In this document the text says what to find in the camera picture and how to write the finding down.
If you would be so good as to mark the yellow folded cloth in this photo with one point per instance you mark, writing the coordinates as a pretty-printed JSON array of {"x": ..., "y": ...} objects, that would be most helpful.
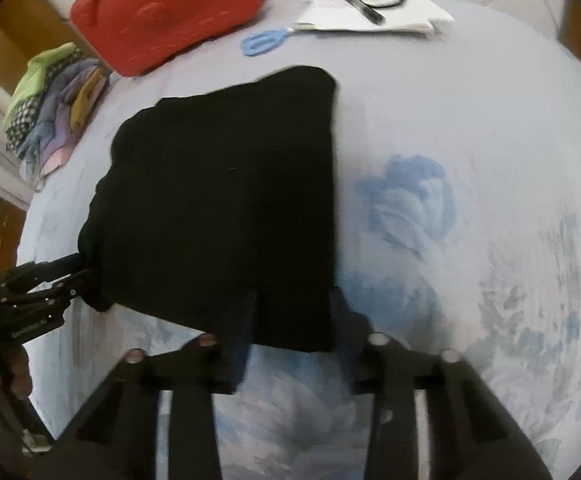
[{"x": 86, "y": 98}]

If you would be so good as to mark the pink folded cloth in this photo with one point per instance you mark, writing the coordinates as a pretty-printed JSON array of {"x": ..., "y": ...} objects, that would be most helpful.
[{"x": 57, "y": 160}]

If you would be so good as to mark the blue folded cloth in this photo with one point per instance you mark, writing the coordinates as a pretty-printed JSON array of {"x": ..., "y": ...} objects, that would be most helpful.
[{"x": 43, "y": 130}]

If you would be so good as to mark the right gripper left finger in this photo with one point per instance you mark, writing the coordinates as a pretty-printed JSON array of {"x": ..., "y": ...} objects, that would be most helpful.
[{"x": 115, "y": 433}]

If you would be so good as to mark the blue handled scissors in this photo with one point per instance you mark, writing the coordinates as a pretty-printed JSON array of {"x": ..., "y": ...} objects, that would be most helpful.
[{"x": 265, "y": 42}]

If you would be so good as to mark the red hard-shell handbag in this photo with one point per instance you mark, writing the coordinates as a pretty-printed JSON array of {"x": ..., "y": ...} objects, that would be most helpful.
[{"x": 134, "y": 36}]

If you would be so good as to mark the black white checkered cloth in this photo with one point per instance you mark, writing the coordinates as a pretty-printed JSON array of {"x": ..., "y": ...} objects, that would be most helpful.
[{"x": 21, "y": 121}]

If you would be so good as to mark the white paper sheets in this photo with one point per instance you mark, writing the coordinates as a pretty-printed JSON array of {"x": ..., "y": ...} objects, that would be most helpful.
[{"x": 338, "y": 16}]

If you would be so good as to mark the black t-shirt with print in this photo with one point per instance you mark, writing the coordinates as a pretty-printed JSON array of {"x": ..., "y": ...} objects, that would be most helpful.
[{"x": 221, "y": 207}]

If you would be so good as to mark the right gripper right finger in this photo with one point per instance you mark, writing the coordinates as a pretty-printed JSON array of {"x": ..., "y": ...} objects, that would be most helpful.
[{"x": 433, "y": 416}]

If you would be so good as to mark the floral blue bedsheet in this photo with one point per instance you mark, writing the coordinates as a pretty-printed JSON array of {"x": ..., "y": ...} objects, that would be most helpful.
[{"x": 459, "y": 183}]

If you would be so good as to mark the person's left hand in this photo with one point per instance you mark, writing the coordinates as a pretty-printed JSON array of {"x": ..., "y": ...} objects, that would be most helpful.
[{"x": 21, "y": 384}]

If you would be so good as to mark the black pen with lanyard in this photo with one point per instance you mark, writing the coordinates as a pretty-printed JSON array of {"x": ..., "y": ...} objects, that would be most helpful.
[{"x": 372, "y": 10}]

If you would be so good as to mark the brown wooden headboard panel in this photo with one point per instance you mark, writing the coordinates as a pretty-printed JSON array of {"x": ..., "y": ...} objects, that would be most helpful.
[{"x": 28, "y": 27}]

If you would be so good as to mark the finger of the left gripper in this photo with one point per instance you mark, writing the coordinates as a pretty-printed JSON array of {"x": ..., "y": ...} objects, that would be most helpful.
[
  {"x": 35, "y": 273},
  {"x": 60, "y": 294}
]

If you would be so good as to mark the green folded cloth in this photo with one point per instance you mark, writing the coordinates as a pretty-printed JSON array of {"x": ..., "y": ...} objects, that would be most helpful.
[{"x": 34, "y": 78}]

